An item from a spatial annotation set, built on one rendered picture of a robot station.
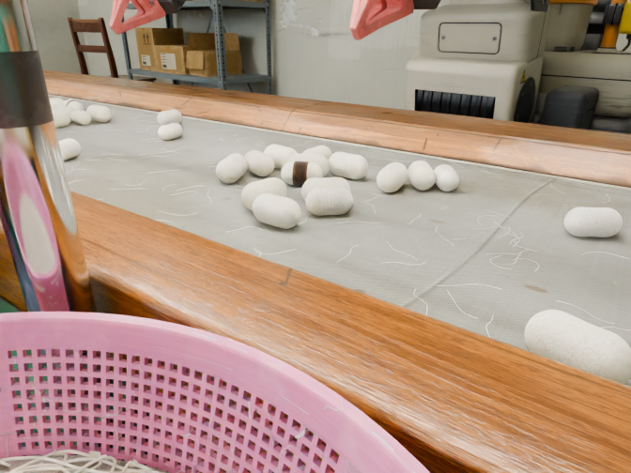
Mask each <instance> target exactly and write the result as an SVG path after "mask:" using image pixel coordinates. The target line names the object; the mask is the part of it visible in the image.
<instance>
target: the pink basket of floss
mask: <svg viewBox="0 0 631 473"><path fill-rule="evenodd" d="M40 349H46V355H41V350H40ZM55 349H60V355H56V354H55ZM70 349H71V350H74V355H70V354H69V350H70ZM12 350H17V356H14V357H13V356H12V355H11V351H12ZM26 350H31V351H32V356H27V355H26ZM83 350H87V356H83ZM97 351H100V357H97ZM110 352H111V353H114V357H113V358H110ZM123 354H126V355H127V359H123ZM136 356H137V357H140V361H136ZM148 359H152V364H151V363H148ZM162 361H165V367H164V366H162ZM42 362H47V368H42ZM57 362H60V363H61V368H56V363H57ZM27 363H33V369H28V366H27ZM70 363H74V368H70V366H69V364H70ZM84 363H86V364H87V369H84ZM13 364H18V368H19V369H17V370H13ZM97 364H99V365H100V370H97ZM174 364H176V365H177V370H176V369H174ZM110 366H114V370H113V371H110ZM123 368H127V372H126V373H123ZM186 368H189V369H190V373H186ZM135 370H139V374H135ZM148 372H150V373H152V376H151V377H150V376H148ZM199 372H200V373H202V377H201V376H198V374H199ZM161 375H164V380H162V379H161ZM29 376H34V382H29ZM43 376H48V381H43ZM58 376H61V381H57V377H58ZM71 376H75V381H70V377H71ZM212 376H213V377H215V378H214V381H211V380H210V378H211V377H212ZM14 377H20V382H18V383H15V380H14ZM84 377H88V382H84ZM97 378H100V383H97ZM173 378H176V379H177V382H176V383H174V382H173ZM110 379H114V384H110ZM123 381H127V382H126V386H122V382H123ZM223 381H225V382H227V384H226V386H224V385H223ZM185 382H189V386H188V387H187V386H185ZM135 383H138V384H139V388H136V387H135ZM147 386H151V390H149V389H147ZM197 386H199V387H201V390H198V389H197ZM236 387H238V388H239V391H236V390H235V389H236ZM30 389H34V390H35V394H32V395H30ZM45 389H48V390H49V394H44V390H45ZM58 389H62V394H58V391H57V390H58ZM72 389H75V394H71V390H72ZM160 389H163V393H161V392H160ZM16 390H20V391H21V395H17V396H16ZM85 390H88V395H85ZM210 390H212V391H213V393H212V395H210V394H209V391H210ZM97 391H101V396H99V395H97ZM172 391H173V392H175V393H176V396H172ZM110 392H113V393H114V397H110ZM248 392H249V393H251V394H252V396H251V398H250V397H248V396H247V395H248ZM122 394H126V399H123V398H122ZM184 395H186V396H188V397H187V400H185V399H184ZM222 395H223V396H225V397H224V400H223V399H222ZM135 396H136V397H138V401H134V397H135ZM147 399H150V404H149V403H147V402H146V400H147ZM260 399H262V400H264V403H263V404H261V403H259V402H260ZM196 400H199V404H196V403H195V402H196ZM234 401H236V402H237V405H234V404H233V402H234ZM159 402H162V406H160V405H159ZM31 403H36V407H32V405H31ZM45 403H49V404H50V407H45ZM58 403H63V406H58ZM71 403H76V407H72V406H71ZM17 404H22V407H23V408H18V406H17ZM85 404H88V407H85ZM98 404H101V408H98ZM208 404H210V405H211V408H208ZM110 405H112V406H113V407H114V410H110ZM171 405H174V406H175V407H174V409H171ZM272 406H275V407H276V410H275V411H274V410H272ZM122 407H126V412H124V411H122ZM245 407H248V408H249V412H248V411H246V410H245ZM134 409H135V410H138V414H135V413H134ZM183 409H186V413H183ZM220 409H221V410H223V413H220ZM146 412H148V413H149V416H147V415H146ZM194 413H196V414H198V416H197V417H195V416H194ZM257 413H258V414H260V415H261V418H259V417H258V416H257ZM285 413H286V414H287V415H288V419H287V418H285ZM59 415H63V419H62V420H60V419H59ZM159 415H160V416H162V419H161V420H160V419H158V416H159ZM232 415H233V416H235V419H232V418H231V416H232ZM33 416H37V420H33ZM46 416H50V418H51V419H50V420H46ZM72 416H76V420H73V419H72ZM85 416H87V417H88V420H85ZM19 417H23V421H19ZM98 418H101V421H98ZM207 418H208V419H209V422H208V421H206V420H207ZM110 419H114V423H112V422H110ZM170 419H173V422H170ZM122 420H125V424H122ZM270 420H271V421H272V422H273V424H272V425H271V424H269V421H270ZM243 421H246V422H247V423H246V425H244V424H243ZM182 422H184V423H185V427H184V426H181V423H182ZM297 422H298V423H300V424H301V426H300V427H299V426H298V425H297ZM134 423H137V427H135V426H134ZM218 423H220V424H221V427H219V426H218ZM146 425H147V426H149V430H148V429H146ZM193 427H196V431H195V430H194V429H193ZM47 428H51V433H47ZM60 428H64V433H60ZM158 428H159V429H161V432H158ZM255 428H257V429H258V432H257V431H255V430H254V429H255ZM282 428H283V429H284V430H285V433H283V432H282ZM34 429H38V433H34ZM73 429H76V430H77V433H74V432H73ZM85 429H89V434H88V433H86V432H85ZM229 429H231V430H233V432H232V433H230V432H229ZM21 430H24V434H21ZM98 430H100V431H101V435H100V434H98ZM310 431H311V432H312V433H313V434H314V435H313V436H311V435H309V433H310ZM110 432H114V435H110ZM169 432H171V433H172V435H169ZM205 432H208V435H205ZM122 434H125V437H122ZM134 435H135V436H137V439H133V436H134ZM181 435H182V436H183V439H180V436H181ZM242 435H243V436H244V439H242V438H241V436H242ZM267 435H268V436H270V439H268V438H267ZM216 436H217V437H219V440H216ZM294 436H295V437H296V438H297V439H298V441H297V442H296V441H295V440H294ZM146 438H147V439H148V442H146ZM192 440H193V441H194V444H193V443H192ZM37 441H38V442H39V446H36V444H35V442H37ZM48 441H52V445H48ZM61 441H65V445H61ZM73 441H77V445H73ZM157 441H158V442H160V445H157ZM322 441H324V442H325V443H326V444H327V445H326V447H325V446H324V445H323V444H322ZM23 442H25V445H26V447H22V443H23ZM85 442H89V446H87V445H86V443H85ZM227 442H228V443H230V447H229V446H227ZM253 442H254V443H255V446H254V445H253ZM98 443H101V447H98ZM279 443H280V444H282V447H280V446H278V445H279ZM110 445H113V448H110ZM168 445H170V446H171V449H169V448H168ZM203 445H205V446H206V448H203ZM306 446H307V447H308V448H309V449H310V450H309V451H308V450H307V449H306ZM122 447H125V450H122ZM133 449H136V452H134V451H133ZM179 449H181V450H182V452H180V451H179ZM239 449H240V450H241V452H239ZM264 449H265V450H267V451H268V452H267V453H265V452H264ZM54 450H56V451H59V450H77V451H80V452H84V453H88V454H89V452H90V451H91V450H92V451H96V452H100V455H104V454H106V455H107V456H112V457H114V458H115V459H116V460H120V461H122V459H123V460H124V461H126V462H128V461H132V460H133V459H135V460H137V461H138V464H141V465H147V466H151V467H154V468H156V467H157V468H158V469H160V470H163V471H168V472H169V473H200V471H201V472H203V473H224V472H223V470H225V471H226V473H249V472H248V470H250V471H251V473H272V472H274V473H315V472H316V473H333V472H332V471H331V467H332V468H333V469H334V470H335V471H334V473H430V472H429V471H428V470H427V469H426V468H425V467H424V466H423V465H422V464H421V463H420V462H419V461H418V460H417V459H416V458H415V457H414V456H413V455H411V454H410V453H409V452H408V451H407V450H406V449H405V448H404V447H403V446H402V445H401V444H400V443H399V442H398V441H397V440H396V439H394V438H393V437H392V436H391V435H390V434H388V433H387V432H386V431H385V430H384V429H382V428H381V427H380V426H379V425H378V424H376V423H375V422H374V421H373V420H371V419H370V418H369V417H368V416H367V415H365V414H364V413H363V412H362V411H361V410H360V409H358V408H357V407H356V406H354V405H353V404H351V403H350V402H348V401H347V400H346V399H344V398H343V397H342V396H340V395H339V394H337V393H336V392H335V391H333V390H331V389H329V388H328V387H326V386H325V385H323V384H321V383H320V382H318V381H317V380H315V379H313V378H312V377H311V376H310V375H308V374H305V373H304V372H302V371H300V370H298V369H296V368H294V367H292V366H291V365H289V364H287V363H285V362H283V361H281V360H279V359H277V358H275V357H273V356H270V355H268V354H266V353H264V352H262V351H259V350H257V349H255V348H253V347H250V346H248V345H246V344H243V343H239V342H236V341H234V340H231V339H228V338H225V337H223V336H220V335H217V334H213V333H210V332H207V331H204V330H201V329H197V328H190V327H186V326H182V325H179V324H175V323H170V322H164V321H160V320H155V319H149V318H143V317H136V316H128V315H121V314H110V313H81V312H27V313H0V459H1V458H8V457H19V456H24V455H27V456H30V455H37V454H40V455H46V454H48V453H51V452H54ZM215 450H216V451H217V454H216V453H214V451H215ZM145 451H147V455H146V454H145ZM290 452H293V453H294V456H292V455H291V454H290ZM335 452H337V453H338V454H339V458H338V457H337V456H336V455H335ZM191 453H192V454H193V457H192V456H191ZM156 454H158V455H159V458H157V457H156ZM225 456H227V457H228V460H227V459H225ZM250 456H252V457H253V460H252V459H251V458H250ZM318 456H319V457H320V458H321V459H322V462H321V461H320V460H319V459H318ZM167 458H169V459H170V462H169V461H167ZM202 458H203V459H205V461H204V462H203V461H202ZM275 458H278V459H279V462H278V461H276V460H275ZM302 461H303V462H304V463H305V464H306V465H304V464H303V463H302ZM178 462H180V463H181V465H179V464H178ZM237 463H239V466H238V465H237ZM213 464H214V465H215V467H214V466H212V465H213ZM261 464H263V465H265V466H264V467H263V466H262V465H261ZM190 467H191V468H192V469H189V468H190ZM287 467H290V470H289V469H287Z"/></svg>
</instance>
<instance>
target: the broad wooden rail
mask: <svg viewBox="0 0 631 473"><path fill-rule="evenodd" d="M43 74H44V78H45V83H46V86H47V90H48V95H54V96H59V97H66V98H72V99H82V100H88V101H95V102H100V103H106V104H112V105H117V106H124V107H130V108H135V109H141V110H147V111H153V112H159V113H160V112H163V111H169V110H178V111H179V112H180V113H181V115H182V116H188V117H193V118H199V119H206V120H211V121H217V122H223V123H228V124H235V125H241V126H246V127H252V128H258V129H264V130H275V131H280V132H286V133H293V134H298V135H304V136H310V137H316V138H322V139H328V140H333V141H339V142H346V143H352V144H357V145H368V146H374V147H380V148H386V149H391V150H397V151H404V152H409V153H415V154H421V155H426V156H433V157H439V158H444V159H450V160H462V161H467V162H473V163H479V164H485V165H491V166H497V167H502V168H508V169H515V170H520V171H526V172H532V173H537V174H544V175H554V176H560V177H566V178H573V179H578V180H584V181H590V182H595V183H602V184H608V185H613V186H619V187H626V188H631V134H626V133H618V132H609V131H601V130H584V129H575V128H566V127H558V126H549V125H541V124H532V123H524V122H515V121H506V120H498V119H489V118H481V117H472V116H463V115H454V114H438V113H429V112H421V111H412V110H404V109H394V108H386V107H377V106H369V105H360V104H352V103H343V102H334V101H325V100H317V99H301V98H292V97H284V96H274V95H266V94H257V93H249V92H240V91H232V90H223V89H214V88H205V87H197V86H188V85H180V84H164V83H152V82H146V81H137V80H129V79H120V78H112V77H103V76H95V75H85V74H77V73H68V72H60V71H51V70H44V71H43Z"/></svg>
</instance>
